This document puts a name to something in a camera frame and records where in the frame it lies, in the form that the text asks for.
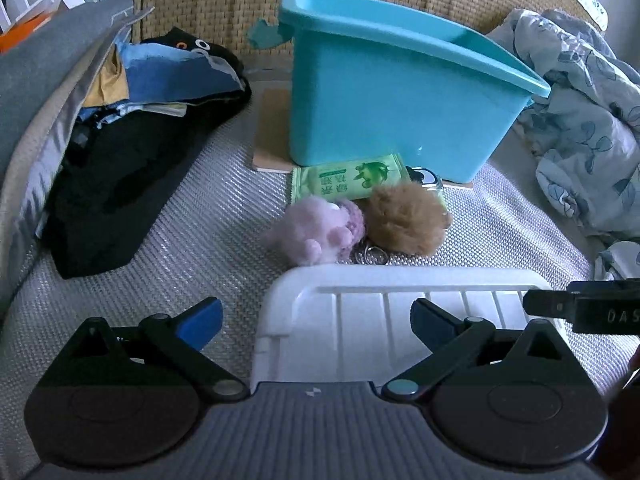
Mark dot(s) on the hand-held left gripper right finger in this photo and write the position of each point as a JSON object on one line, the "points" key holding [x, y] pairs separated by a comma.
{"points": [[431, 325]]}

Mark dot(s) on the green snack packet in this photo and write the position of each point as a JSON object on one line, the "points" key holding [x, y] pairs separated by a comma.
{"points": [[330, 180]]}

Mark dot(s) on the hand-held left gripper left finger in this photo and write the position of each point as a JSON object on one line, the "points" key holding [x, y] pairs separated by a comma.
{"points": [[200, 325]]}

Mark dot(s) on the pink plush toy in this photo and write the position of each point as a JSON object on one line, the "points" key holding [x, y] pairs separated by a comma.
{"points": [[310, 230]]}

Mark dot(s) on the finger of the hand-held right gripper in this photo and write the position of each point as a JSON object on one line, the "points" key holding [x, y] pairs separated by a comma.
{"points": [[547, 302]]}

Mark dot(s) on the orange box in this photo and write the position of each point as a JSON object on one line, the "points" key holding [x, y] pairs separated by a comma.
{"points": [[20, 35]]}

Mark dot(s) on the yellow cloth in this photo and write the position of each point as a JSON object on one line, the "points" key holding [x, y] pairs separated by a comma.
{"points": [[110, 85]]}

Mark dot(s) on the grey padded bolster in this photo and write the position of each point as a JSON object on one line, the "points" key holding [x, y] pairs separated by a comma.
{"points": [[40, 70]]}

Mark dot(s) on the black printed shirt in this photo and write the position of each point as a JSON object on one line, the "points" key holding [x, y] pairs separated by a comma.
{"points": [[170, 40]]}

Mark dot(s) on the brown plush ball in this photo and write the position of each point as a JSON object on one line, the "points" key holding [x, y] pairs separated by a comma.
{"points": [[405, 220]]}

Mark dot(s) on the black clothes pile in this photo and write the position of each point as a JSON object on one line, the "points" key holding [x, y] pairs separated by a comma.
{"points": [[115, 185]]}

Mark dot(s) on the blue cloth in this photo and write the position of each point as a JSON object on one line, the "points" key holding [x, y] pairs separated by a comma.
{"points": [[160, 75]]}

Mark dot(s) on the floral blue white duvet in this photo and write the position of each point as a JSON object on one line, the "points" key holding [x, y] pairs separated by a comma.
{"points": [[585, 135]]}

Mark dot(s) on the teal plastic bin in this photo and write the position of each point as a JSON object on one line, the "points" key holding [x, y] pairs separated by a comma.
{"points": [[380, 110]]}

